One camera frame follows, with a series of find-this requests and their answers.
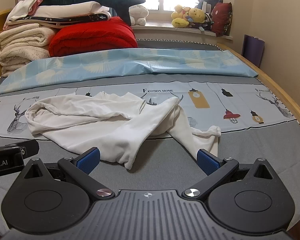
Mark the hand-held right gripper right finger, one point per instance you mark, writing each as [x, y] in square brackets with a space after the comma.
[207, 163]

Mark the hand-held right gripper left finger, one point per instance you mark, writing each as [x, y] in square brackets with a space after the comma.
[89, 159]

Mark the white long-sleeve shirt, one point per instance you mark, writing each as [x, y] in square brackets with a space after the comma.
[102, 130]

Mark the grey bed mattress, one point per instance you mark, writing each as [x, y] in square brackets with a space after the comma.
[252, 145]

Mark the deer and lamp printed sheet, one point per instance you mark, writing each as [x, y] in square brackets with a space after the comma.
[240, 100]

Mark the light blue patterned sheet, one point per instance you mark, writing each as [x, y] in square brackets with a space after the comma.
[115, 65]

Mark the cream folded blanket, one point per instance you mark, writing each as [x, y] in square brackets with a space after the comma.
[22, 45]

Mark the red folded quilt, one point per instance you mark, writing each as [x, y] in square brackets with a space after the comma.
[95, 37]

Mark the purple paper bag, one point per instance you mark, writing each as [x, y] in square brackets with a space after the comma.
[253, 50]

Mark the white folded cloth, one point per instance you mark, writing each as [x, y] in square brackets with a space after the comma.
[22, 7]

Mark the striped plush toy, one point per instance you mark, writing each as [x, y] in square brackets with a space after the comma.
[208, 21]

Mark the stone window sill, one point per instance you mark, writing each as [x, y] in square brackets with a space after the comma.
[160, 28]

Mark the dark blue star-print blanket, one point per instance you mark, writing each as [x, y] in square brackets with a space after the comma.
[65, 19]

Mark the dark red cushion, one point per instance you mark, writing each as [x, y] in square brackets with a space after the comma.
[222, 18]

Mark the yellow duck plush toy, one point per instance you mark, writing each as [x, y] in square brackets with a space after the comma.
[180, 17]

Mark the yellow round-head plush toy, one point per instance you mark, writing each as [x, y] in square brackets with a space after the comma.
[197, 14]

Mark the white folded quilt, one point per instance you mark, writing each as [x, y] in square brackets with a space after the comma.
[72, 8]

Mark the white plush toy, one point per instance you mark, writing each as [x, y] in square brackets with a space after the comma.
[140, 12]

